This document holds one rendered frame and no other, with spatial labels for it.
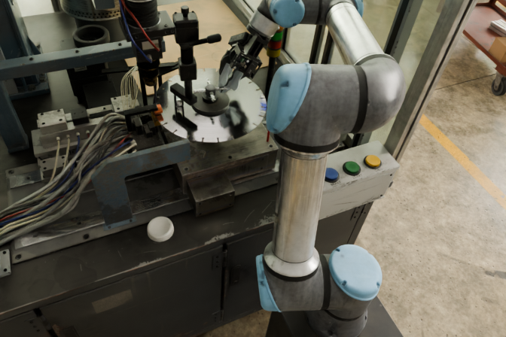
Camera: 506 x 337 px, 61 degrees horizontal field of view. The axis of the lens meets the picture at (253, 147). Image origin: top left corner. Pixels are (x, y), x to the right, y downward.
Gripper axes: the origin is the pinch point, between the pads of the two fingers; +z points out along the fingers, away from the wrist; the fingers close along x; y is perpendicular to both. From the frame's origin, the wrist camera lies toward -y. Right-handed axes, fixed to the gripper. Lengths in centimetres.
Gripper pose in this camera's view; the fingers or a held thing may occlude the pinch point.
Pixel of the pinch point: (222, 87)
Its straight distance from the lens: 126.2
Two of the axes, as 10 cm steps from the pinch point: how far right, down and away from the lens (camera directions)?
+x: 8.3, 3.3, 4.5
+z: -5.2, 7.5, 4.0
